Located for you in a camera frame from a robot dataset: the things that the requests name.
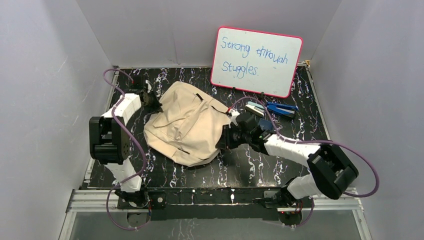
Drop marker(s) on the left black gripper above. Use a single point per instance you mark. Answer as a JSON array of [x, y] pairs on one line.
[[149, 101]]

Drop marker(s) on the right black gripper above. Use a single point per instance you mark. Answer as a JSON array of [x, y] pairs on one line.
[[225, 142]]

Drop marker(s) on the beige canvas backpack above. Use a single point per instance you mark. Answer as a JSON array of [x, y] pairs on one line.
[[188, 127]]

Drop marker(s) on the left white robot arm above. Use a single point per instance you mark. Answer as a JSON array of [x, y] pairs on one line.
[[110, 140]]

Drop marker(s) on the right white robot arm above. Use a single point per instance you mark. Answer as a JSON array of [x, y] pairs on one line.
[[331, 171]]

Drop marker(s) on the light blue white stapler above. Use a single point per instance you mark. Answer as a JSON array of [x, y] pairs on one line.
[[255, 108]]

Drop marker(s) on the blue black stapler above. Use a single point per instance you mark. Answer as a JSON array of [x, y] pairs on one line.
[[283, 110]]

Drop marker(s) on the pink framed whiteboard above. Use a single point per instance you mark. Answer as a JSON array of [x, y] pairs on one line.
[[255, 61]]

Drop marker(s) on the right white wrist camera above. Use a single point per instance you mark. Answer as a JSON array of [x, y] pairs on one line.
[[233, 114]]

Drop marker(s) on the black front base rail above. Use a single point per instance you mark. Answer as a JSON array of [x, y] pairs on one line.
[[220, 203]]

